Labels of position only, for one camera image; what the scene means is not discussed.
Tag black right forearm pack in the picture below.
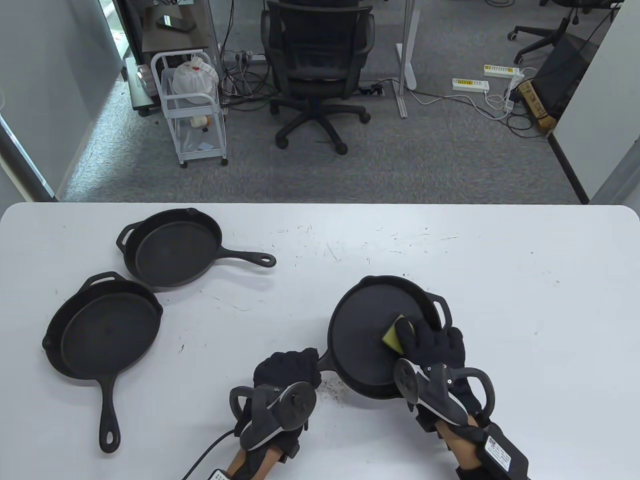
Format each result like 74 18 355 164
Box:
472 422 531 480

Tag black cable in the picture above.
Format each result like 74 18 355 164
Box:
181 430 240 480

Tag black low shelf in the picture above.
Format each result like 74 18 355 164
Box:
124 56 157 118

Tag black phone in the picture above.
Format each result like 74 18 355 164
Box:
156 15 196 33

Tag grey power strip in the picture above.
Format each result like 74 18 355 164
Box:
222 50 267 64

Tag grey hand controller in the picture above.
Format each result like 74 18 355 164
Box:
229 381 317 452
393 357 497 427

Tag black cast iron frying pan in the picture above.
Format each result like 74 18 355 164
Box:
317 275 452 400
42 271 164 454
116 208 277 288

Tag white plastic bag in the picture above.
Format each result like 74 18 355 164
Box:
172 54 219 106

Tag black office chair base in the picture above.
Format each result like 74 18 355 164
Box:
507 0 626 65

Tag white rolling cart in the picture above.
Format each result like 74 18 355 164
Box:
151 50 229 169

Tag white desk leg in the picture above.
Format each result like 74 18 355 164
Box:
395 0 418 119

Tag person's right forearm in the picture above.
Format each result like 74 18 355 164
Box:
439 419 488 473

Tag black panel board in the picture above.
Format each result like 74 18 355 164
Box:
532 35 601 121

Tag brown cardboard box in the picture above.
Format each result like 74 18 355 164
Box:
517 80 557 135

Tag person's right hand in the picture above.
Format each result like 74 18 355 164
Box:
397 319 495 442

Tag tangle of black cables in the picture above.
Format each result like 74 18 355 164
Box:
217 0 281 111

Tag yellow green sponge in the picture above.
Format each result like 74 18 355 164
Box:
381 314 416 355

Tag black mesh office chair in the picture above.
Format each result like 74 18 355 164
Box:
260 0 376 156

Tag dark crumbs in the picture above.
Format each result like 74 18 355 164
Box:
320 379 352 404

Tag person's left forearm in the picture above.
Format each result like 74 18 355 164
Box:
226 446 281 480

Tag person's left hand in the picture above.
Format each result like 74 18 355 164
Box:
235 348 321 459

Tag grey left hand controller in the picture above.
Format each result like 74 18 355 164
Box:
229 381 317 452

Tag dark brown side desk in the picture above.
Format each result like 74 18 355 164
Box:
141 0 211 55

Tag grey right hand controller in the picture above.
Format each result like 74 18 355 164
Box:
393 357 497 427

